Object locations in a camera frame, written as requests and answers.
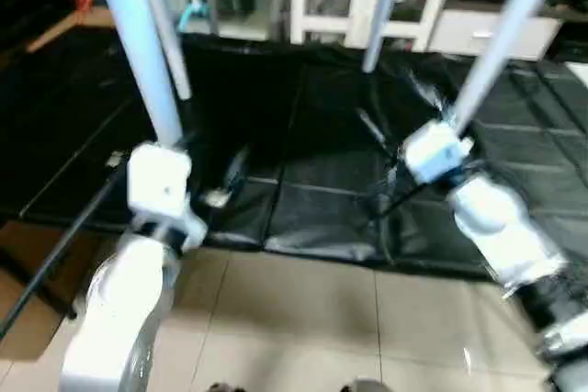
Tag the white plastic table leg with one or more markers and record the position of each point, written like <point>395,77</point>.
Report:
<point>138,43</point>
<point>501,43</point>
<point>170,43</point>
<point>381,16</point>

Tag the white flat board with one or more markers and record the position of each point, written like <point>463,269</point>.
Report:
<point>581,75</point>

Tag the white glass-door cabinet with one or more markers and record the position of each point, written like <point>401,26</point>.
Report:
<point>331,6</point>

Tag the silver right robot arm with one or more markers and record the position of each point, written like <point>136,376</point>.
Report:
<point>501,227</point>

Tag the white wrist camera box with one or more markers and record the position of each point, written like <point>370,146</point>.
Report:
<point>436,151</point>
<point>161,185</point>

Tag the black work mat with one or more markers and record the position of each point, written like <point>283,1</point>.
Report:
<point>303,135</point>

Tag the white drawer unit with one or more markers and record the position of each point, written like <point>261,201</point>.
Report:
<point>487,36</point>

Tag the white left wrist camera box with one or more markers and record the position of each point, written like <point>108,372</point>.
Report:
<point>161,185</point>

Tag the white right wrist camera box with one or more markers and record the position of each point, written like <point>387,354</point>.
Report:
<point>436,151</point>

